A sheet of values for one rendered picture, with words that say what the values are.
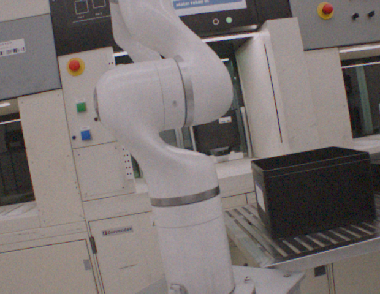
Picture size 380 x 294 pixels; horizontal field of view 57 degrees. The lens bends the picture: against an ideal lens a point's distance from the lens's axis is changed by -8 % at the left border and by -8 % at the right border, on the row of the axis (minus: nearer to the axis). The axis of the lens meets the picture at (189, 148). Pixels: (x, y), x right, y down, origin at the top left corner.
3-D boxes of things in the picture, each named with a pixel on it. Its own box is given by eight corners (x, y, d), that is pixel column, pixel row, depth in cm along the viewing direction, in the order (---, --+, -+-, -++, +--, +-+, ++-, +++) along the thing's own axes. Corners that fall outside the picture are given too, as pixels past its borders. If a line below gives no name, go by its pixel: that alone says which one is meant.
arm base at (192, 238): (214, 332, 52) (193, 214, 51) (130, 309, 64) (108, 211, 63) (273, 279, 67) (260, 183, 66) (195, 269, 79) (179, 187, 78)
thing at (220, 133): (197, 160, 186) (186, 96, 185) (193, 157, 206) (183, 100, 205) (245, 151, 188) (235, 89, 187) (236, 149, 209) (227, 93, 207)
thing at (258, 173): (257, 214, 117) (249, 160, 116) (341, 198, 115) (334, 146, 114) (272, 240, 89) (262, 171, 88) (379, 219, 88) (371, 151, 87)
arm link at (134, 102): (230, 195, 60) (205, 47, 59) (114, 218, 56) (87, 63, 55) (208, 186, 72) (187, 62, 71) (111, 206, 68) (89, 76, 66)
